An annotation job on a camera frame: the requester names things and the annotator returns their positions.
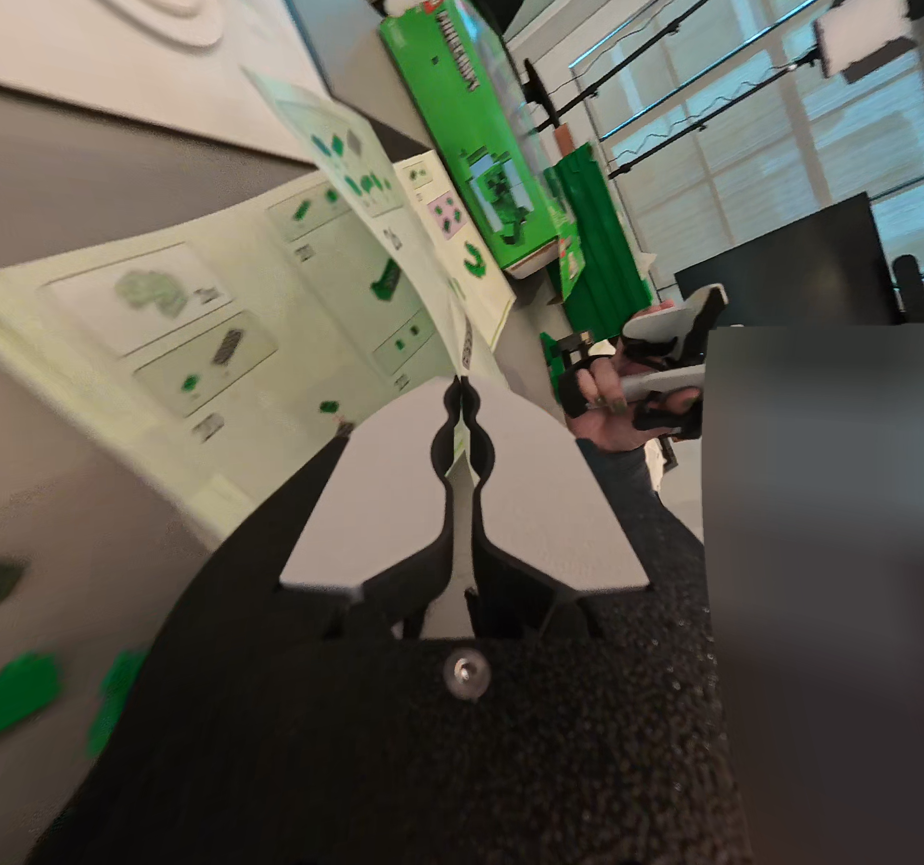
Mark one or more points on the green toy brick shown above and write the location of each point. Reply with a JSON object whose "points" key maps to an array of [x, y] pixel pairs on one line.
{"points": [[25, 688], [115, 695]]}

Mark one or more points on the green brick assembly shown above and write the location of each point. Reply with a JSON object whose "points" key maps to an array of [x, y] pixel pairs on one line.
{"points": [[556, 363]]}

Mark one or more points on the grey table with brown edge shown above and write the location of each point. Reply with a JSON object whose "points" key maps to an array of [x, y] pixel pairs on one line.
{"points": [[564, 139]]}

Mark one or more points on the person's right hand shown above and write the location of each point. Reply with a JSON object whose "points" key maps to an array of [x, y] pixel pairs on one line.
{"points": [[610, 424]]}

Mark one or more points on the stack of green plastic bins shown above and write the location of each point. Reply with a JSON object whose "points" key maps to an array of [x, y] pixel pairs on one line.
{"points": [[599, 251]]}

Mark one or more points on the black camera bar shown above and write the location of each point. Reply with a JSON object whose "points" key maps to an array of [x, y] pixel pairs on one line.
{"points": [[908, 287]]}

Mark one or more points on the pale green instruction booklet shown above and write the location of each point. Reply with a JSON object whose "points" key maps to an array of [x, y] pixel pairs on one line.
{"points": [[144, 302]]}

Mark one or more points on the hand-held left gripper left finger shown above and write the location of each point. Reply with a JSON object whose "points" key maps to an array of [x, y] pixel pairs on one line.
{"points": [[368, 497]]}

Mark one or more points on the green toy brick box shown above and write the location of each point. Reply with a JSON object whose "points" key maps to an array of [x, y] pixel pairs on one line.
{"points": [[469, 121]]}

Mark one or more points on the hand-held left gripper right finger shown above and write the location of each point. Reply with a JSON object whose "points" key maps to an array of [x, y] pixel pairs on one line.
{"points": [[556, 504]]}

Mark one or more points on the studio light on stand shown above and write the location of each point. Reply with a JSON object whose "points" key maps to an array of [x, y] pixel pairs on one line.
{"points": [[866, 27], [675, 29]]}

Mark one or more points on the large black screen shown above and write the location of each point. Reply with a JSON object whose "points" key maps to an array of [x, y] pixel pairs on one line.
{"points": [[794, 273]]}

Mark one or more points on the small white plastic piece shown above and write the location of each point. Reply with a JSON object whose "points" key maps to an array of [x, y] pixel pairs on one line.
{"points": [[404, 2]]}

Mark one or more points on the person's right forearm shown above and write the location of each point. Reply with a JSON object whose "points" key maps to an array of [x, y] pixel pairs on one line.
{"points": [[642, 504]]}

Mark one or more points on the grey desk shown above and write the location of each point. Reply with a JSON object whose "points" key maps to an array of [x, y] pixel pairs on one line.
{"points": [[86, 179]]}

